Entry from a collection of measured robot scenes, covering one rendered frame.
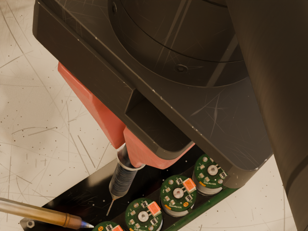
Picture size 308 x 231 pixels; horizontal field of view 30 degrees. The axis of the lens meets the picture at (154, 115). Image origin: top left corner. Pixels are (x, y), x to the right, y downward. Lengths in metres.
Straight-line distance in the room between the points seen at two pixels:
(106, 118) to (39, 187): 0.24
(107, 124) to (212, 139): 0.07
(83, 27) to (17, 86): 0.31
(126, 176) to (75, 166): 0.17
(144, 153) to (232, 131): 0.04
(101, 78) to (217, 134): 0.04
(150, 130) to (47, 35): 0.05
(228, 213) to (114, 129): 0.22
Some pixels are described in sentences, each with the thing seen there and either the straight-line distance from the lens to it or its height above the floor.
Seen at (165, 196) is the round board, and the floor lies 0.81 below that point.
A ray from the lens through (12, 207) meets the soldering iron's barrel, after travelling 0.35.
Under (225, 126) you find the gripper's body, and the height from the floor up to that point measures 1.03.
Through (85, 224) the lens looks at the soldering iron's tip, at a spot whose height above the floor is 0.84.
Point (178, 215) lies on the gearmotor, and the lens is 0.42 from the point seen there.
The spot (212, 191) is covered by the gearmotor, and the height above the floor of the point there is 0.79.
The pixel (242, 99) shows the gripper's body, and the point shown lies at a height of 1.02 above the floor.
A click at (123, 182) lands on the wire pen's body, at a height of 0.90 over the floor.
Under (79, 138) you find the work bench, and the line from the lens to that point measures 0.46.
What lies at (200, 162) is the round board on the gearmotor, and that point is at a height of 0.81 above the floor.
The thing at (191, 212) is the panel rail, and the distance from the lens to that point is 0.39.
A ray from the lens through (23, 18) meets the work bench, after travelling 0.51.
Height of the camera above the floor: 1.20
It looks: 75 degrees down
